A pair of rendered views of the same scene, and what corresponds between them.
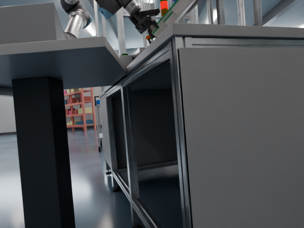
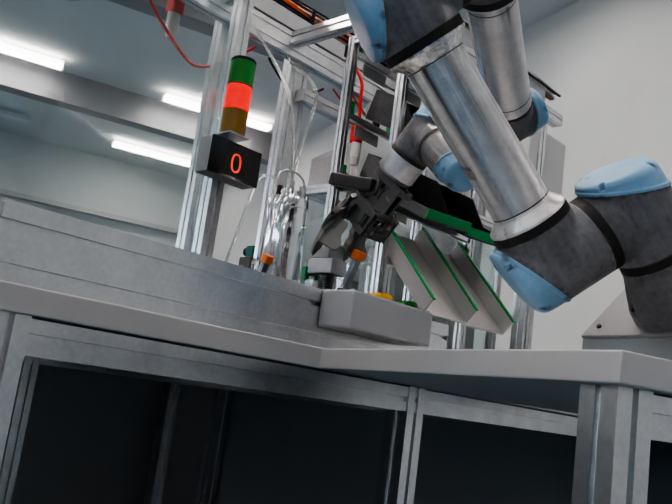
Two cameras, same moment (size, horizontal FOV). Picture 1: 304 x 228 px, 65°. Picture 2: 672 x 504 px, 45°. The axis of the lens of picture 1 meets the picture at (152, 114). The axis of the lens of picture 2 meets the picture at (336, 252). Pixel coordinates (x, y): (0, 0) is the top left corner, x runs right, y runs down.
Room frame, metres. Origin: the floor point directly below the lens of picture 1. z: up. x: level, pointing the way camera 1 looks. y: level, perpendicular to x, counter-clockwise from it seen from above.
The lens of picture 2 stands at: (2.10, 1.29, 0.78)
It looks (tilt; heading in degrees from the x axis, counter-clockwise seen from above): 11 degrees up; 242
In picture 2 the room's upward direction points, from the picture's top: 8 degrees clockwise
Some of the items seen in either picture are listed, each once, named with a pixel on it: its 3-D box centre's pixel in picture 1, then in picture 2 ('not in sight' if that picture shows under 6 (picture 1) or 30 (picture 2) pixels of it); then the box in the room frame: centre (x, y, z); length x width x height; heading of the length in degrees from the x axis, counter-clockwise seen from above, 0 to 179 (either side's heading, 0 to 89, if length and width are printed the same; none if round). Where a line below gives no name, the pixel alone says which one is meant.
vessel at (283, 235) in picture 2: not in sight; (284, 227); (1.04, -1.03, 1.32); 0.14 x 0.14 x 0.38
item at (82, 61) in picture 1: (49, 76); (649, 404); (1.09, 0.45, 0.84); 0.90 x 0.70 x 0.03; 179
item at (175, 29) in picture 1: (229, 73); (173, 355); (1.51, -0.51, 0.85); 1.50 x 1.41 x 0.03; 18
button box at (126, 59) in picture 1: (122, 64); (377, 318); (1.39, 0.15, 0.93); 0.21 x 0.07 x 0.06; 18
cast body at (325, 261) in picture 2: not in sight; (324, 257); (1.37, -0.09, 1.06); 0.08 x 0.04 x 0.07; 108
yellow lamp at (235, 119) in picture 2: (164, 13); (233, 123); (1.59, -0.14, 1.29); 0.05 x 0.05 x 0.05
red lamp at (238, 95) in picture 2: (164, 6); (237, 99); (1.59, -0.14, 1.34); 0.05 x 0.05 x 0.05
